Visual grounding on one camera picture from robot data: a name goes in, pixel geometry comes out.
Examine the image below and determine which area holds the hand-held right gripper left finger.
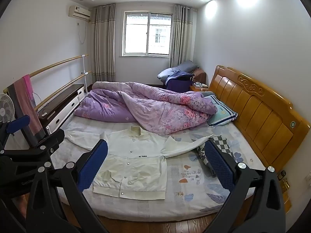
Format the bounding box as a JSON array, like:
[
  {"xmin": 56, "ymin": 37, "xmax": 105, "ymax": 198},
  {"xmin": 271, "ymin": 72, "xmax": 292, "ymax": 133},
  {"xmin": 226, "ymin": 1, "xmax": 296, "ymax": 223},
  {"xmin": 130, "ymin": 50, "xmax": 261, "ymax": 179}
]
[{"xmin": 25, "ymin": 139, "xmax": 109, "ymax": 233}]

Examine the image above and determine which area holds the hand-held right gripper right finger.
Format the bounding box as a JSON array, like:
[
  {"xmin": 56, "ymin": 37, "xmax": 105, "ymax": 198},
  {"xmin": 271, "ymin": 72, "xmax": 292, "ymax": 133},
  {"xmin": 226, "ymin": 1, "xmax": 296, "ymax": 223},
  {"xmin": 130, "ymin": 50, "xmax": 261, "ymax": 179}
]
[{"xmin": 203, "ymin": 140, "xmax": 286, "ymax": 233}]

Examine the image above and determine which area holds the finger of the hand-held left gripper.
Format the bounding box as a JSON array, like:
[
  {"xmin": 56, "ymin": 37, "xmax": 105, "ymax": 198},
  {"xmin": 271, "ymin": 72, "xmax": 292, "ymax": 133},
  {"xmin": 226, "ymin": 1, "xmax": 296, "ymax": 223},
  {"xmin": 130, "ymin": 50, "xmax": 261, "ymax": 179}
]
[
  {"xmin": 0, "ymin": 115, "xmax": 31, "ymax": 148},
  {"xmin": 0, "ymin": 130, "xmax": 66, "ymax": 170}
]

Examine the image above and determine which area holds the white snap-button jacket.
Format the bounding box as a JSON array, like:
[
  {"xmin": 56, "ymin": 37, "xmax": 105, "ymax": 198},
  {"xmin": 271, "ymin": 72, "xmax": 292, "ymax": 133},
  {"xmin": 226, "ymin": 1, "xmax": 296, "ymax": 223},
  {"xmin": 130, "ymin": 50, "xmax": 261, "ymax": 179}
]
[{"xmin": 64, "ymin": 125, "xmax": 214, "ymax": 201}]

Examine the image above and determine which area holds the grey and pink striped towel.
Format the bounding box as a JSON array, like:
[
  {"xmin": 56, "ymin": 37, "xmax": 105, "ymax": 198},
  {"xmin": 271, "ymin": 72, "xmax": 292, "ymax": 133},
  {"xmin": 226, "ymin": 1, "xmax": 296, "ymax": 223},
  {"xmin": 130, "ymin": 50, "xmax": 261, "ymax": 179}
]
[{"xmin": 7, "ymin": 76, "xmax": 46, "ymax": 143}]

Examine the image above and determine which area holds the white electric fan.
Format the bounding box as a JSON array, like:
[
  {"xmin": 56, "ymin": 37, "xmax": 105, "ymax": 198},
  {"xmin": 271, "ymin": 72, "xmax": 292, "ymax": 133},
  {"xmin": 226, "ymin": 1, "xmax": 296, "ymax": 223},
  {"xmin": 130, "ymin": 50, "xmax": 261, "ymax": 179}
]
[{"xmin": 0, "ymin": 94, "xmax": 15, "ymax": 124}]

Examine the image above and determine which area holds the black and white checkered garment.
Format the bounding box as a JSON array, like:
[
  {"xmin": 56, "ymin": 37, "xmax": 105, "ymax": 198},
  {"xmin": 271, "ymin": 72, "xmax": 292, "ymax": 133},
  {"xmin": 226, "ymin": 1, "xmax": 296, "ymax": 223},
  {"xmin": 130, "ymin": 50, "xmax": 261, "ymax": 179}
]
[{"xmin": 196, "ymin": 136, "xmax": 240, "ymax": 173}]

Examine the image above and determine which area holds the bright pink cloth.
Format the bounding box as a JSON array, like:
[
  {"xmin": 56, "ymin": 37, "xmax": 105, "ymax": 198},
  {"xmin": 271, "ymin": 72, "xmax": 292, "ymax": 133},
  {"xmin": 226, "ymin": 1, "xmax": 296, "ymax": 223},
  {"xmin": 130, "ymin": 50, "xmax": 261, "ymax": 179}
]
[{"xmin": 23, "ymin": 74, "xmax": 33, "ymax": 95}]

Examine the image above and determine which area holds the dark wood and white cabinet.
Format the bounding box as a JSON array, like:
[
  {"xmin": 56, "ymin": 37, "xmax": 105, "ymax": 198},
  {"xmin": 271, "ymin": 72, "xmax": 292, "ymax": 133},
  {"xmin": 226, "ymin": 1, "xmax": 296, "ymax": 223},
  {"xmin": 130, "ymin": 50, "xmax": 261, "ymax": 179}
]
[{"xmin": 38, "ymin": 84, "xmax": 85, "ymax": 133}]

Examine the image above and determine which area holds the blue striped pillow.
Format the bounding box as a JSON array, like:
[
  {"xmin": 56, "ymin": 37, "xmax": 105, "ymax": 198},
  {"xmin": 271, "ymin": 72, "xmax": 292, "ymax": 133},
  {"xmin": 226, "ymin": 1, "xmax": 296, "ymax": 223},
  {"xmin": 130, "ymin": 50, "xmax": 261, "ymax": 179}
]
[{"xmin": 203, "ymin": 95, "xmax": 238, "ymax": 127}]

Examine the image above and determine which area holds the wooden headboard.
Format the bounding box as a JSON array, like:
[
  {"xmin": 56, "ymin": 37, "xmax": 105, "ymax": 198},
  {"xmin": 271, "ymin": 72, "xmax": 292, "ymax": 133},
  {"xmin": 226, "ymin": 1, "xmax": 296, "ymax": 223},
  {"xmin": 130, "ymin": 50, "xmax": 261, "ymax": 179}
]
[{"xmin": 208, "ymin": 65, "xmax": 311, "ymax": 175}]

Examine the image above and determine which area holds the wooden bedside table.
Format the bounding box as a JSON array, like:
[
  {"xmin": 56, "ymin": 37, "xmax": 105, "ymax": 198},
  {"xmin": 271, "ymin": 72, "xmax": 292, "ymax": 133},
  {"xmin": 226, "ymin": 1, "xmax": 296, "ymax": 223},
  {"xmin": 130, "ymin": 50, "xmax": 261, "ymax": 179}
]
[{"xmin": 190, "ymin": 83, "xmax": 209, "ymax": 92}]

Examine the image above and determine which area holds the purple floral quilt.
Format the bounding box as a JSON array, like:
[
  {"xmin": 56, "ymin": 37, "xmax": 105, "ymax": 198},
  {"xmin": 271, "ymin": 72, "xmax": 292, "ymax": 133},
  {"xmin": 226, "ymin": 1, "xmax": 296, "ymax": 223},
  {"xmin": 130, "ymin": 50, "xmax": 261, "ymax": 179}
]
[{"xmin": 73, "ymin": 81, "xmax": 218, "ymax": 136}]

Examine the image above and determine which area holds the purple cloth bundle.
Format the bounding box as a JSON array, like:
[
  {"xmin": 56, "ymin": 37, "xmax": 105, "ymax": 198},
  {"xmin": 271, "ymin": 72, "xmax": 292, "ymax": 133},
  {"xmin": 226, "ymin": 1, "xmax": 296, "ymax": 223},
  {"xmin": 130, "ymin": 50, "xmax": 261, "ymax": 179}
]
[{"xmin": 165, "ymin": 74, "xmax": 195, "ymax": 93}]

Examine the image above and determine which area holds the brown cloth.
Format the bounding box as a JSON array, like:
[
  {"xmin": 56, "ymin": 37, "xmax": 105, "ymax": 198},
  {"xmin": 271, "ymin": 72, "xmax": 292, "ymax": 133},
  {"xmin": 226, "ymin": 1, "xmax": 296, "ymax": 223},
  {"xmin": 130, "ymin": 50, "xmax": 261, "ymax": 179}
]
[{"xmin": 193, "ymin": 68, "xmax": 207, "ymax": 84}]

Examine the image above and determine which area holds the pile of bedding on chair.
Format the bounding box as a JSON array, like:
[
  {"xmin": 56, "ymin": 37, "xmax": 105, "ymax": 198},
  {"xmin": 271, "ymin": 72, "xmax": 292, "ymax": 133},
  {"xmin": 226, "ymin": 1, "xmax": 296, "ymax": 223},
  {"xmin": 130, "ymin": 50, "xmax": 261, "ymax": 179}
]
[{"xmin": 157, "ymin": 61, "xmax": 200, "ymax": 80}]

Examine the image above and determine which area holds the grey and beige curtain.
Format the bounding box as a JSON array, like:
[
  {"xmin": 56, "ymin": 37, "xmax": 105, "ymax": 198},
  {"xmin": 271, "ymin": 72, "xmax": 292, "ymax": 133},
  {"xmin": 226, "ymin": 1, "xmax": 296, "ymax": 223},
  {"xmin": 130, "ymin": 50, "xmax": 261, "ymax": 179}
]
[
  {"xmin": 169, "ymin": 4, "xmax": 193, "ymax": 67},
  {"xmin": 90, "ymin": 3, "xmax": 116, "ymax": 83}
]

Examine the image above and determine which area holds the white air conditioner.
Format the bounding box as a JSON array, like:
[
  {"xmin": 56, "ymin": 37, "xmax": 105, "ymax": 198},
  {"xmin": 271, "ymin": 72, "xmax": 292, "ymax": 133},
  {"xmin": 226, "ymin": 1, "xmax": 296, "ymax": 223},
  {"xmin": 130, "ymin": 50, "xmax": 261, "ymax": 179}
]
[{"xmin": 69, "ymin": 5, "xmax": 91, "ymax": 20}]

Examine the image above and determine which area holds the sliding window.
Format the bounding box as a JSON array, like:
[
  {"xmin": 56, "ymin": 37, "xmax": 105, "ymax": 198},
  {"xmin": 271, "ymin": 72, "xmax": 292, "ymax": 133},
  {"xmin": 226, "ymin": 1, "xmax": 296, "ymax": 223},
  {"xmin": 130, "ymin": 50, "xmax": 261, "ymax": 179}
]
[{"xmin": 121, "ymin": 11, "xmax": 173, "ymax": 57}]

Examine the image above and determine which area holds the white barre post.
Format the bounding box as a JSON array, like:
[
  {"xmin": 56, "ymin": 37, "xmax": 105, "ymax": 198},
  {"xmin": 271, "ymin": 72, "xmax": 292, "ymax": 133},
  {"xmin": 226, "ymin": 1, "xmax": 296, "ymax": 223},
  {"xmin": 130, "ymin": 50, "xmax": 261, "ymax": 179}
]
[{"xmin": 81, "ymin": 55, "xmax": 88, "ymax": 85}]

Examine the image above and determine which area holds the air conditioner power cable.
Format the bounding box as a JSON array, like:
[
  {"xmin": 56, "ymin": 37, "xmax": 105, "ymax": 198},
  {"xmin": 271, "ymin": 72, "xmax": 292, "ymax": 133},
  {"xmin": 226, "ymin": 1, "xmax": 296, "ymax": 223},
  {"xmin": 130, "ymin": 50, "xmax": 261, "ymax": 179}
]
[{"xmin": 77, "ymin": 23, "xmax": 87, "ymax": 43}]

